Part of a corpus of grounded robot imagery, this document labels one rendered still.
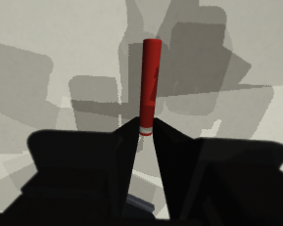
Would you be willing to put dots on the dark red peg with white band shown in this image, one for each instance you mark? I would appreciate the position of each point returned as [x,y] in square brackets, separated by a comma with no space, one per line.
[149,82]

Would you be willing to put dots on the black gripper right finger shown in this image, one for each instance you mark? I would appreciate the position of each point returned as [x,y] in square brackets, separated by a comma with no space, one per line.
[182,161]

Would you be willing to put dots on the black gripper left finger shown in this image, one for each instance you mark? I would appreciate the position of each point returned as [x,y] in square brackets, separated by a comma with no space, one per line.
[113,151]

